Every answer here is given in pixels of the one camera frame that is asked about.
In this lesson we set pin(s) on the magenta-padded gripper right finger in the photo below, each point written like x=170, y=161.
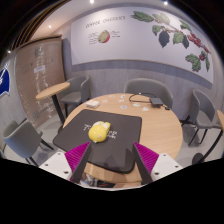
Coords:
x=166, y=165

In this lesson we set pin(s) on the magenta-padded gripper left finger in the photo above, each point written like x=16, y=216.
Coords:
x=55, y=163

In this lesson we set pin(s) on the black mouse pad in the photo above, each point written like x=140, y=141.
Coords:
x=120, y=146

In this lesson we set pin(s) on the grey upholstered chair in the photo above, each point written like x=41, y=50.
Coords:
x=203, y=113
x=148, y=87
x=23, y=140
x=78, y=90

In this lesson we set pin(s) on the small black adapter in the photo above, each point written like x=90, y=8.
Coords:
x=166, y=108

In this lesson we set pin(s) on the small white box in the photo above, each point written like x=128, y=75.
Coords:
x=92, y=104

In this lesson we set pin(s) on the brown wall board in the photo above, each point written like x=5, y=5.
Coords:
x=36, y=76

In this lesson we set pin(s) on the blue white wall sign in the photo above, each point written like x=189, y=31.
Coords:
x=4, y=81

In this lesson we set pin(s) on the white botanical wall poster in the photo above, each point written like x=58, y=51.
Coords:
x=140, y=40

